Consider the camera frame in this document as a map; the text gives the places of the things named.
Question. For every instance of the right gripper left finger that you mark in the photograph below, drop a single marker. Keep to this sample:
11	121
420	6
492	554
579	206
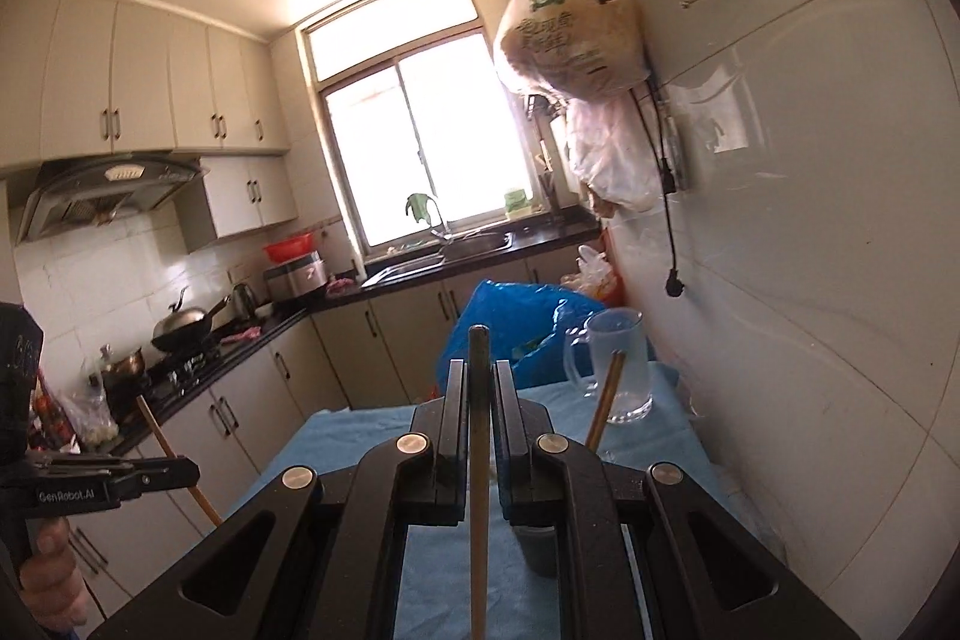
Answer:
316	555

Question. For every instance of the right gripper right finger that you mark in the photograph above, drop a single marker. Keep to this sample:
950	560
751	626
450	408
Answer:
642	553

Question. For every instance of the wooden chopstick one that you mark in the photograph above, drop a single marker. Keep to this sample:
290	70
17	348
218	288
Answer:
609	390

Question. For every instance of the wooden chopstick six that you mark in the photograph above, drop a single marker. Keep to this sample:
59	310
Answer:
479	476

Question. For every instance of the lower kitchen cabinets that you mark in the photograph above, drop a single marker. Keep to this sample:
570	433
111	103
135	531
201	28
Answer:
377	353

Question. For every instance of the kitchen cabinets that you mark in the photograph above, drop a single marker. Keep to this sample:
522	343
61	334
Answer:
84	78
377	353

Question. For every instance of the steel kitchen sink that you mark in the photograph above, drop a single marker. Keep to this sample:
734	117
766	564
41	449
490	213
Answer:
475	246

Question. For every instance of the upper kitchen cabinets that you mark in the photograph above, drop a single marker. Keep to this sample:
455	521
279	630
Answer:
84	78

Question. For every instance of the kitchen window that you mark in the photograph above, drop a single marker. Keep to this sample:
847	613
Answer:
409	101

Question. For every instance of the person left hand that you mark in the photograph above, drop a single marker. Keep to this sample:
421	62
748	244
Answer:
52	585

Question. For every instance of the condiment bottles cluster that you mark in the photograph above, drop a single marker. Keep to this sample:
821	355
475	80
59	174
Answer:
75	419

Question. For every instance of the steel cooking pot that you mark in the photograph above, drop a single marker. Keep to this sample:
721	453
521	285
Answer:
122	375

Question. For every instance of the dark grey utensil holder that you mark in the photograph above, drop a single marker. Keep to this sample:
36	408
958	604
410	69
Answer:
538	546

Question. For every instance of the black wok pan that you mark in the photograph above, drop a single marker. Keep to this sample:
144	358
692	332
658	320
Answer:
185	326

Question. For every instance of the steel kettle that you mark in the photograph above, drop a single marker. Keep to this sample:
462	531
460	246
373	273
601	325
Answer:
244	301

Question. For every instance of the range hood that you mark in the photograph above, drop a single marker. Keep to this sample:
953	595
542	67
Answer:
87	192

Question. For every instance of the red plastic basin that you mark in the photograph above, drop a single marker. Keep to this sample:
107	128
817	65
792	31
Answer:
290	248

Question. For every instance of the blue plastic bag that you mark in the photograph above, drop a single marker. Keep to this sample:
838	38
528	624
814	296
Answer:
527	326

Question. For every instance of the white bag red bin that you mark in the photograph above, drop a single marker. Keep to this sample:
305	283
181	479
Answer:
595	278

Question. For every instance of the chrome sink faucet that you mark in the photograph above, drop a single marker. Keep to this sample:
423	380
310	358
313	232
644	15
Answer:
423	208

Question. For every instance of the hanging pink plastic bag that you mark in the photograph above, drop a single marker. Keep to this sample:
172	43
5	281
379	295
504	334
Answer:
610	156

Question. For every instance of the hanging printed plastic bag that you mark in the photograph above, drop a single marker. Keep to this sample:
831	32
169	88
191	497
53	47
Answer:
591	50

